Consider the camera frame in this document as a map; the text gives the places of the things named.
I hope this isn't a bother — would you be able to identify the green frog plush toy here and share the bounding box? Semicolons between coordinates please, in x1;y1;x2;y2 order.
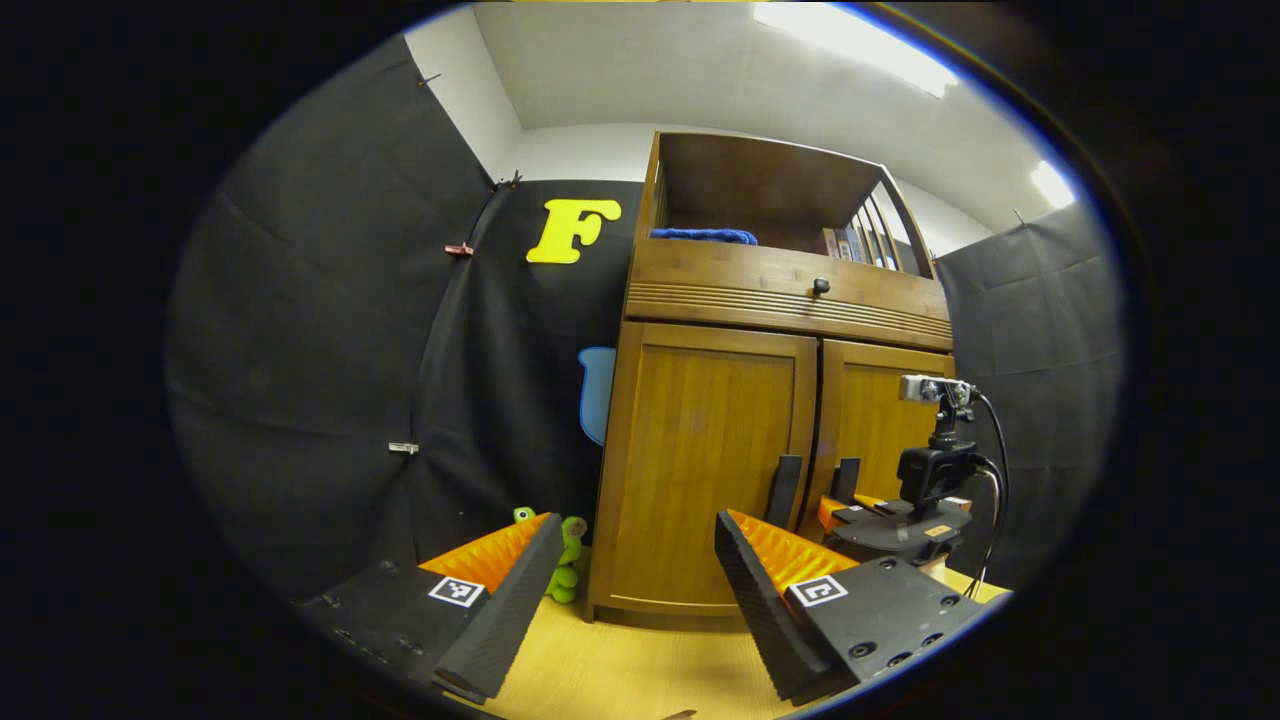
513;506;589;605

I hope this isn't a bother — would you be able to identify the wooden double-door shoe cabinet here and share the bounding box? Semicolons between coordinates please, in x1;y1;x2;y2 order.
587;131;958;633

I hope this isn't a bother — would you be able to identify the wooden drawer with black knob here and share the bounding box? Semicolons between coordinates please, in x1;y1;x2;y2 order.
628;238;951;331

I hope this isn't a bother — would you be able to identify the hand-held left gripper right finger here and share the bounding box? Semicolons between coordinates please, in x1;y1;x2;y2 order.
711;508;986;709

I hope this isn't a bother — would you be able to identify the wooden cabinet door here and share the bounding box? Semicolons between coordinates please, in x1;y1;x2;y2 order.
590;320;821;616
803;340;956;513

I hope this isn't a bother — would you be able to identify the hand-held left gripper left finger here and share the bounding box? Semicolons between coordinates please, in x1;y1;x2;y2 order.
295;513;566;706

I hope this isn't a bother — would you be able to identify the blue folded cloth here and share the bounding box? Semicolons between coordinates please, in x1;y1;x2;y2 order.
650;228;759;246

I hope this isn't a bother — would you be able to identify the black backdrop cloth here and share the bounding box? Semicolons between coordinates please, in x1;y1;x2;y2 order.
935;200;1126;591
170;35;646;601

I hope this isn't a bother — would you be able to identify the black cable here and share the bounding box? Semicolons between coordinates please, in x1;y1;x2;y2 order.
965;390;1012;601

